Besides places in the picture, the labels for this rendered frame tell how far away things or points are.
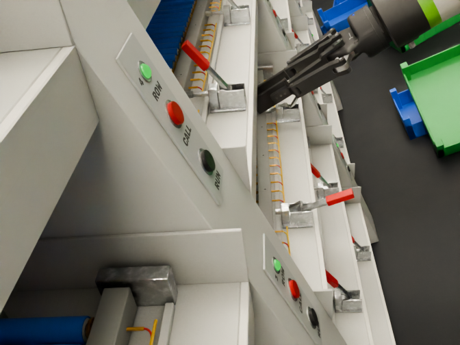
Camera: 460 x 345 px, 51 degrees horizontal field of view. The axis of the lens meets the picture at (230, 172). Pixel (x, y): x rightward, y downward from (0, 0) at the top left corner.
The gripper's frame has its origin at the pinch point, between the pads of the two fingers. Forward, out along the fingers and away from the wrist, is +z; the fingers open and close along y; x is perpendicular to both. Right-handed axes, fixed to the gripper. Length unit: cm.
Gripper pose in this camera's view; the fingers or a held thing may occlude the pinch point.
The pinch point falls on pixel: (271, 92)
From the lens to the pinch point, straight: 84.7
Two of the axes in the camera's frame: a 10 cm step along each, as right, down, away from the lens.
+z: -8.0, 4.5, 3.9
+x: -6.0, -6.6, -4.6
